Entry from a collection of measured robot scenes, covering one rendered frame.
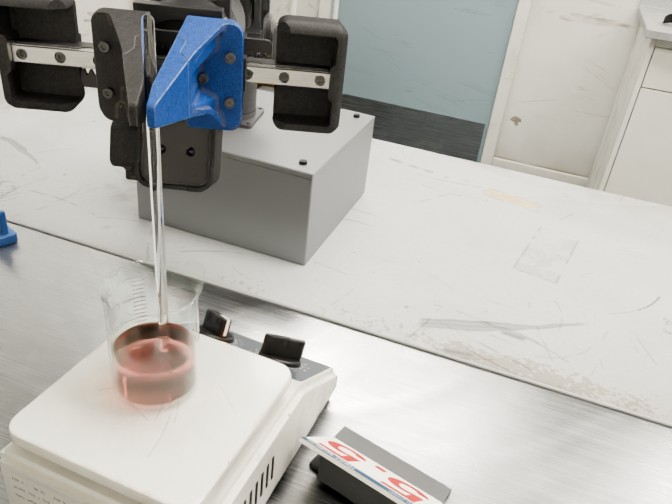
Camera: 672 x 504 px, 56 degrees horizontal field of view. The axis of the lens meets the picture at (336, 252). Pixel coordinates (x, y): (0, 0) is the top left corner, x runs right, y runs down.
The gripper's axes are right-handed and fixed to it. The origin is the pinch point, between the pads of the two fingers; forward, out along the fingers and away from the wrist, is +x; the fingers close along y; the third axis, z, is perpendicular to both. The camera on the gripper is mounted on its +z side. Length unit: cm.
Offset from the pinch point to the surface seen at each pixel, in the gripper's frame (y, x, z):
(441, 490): -18.5, 2.6, 25.4
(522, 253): -34, -31, 26
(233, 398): -4.3, 3.3, 16.9
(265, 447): -6.3, 4.9, 19.2
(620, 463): -32.9, -0.8, 25.8
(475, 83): -96, -275, 74
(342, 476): -11.4, 3.2, 23.6
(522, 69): -115, -269, 63
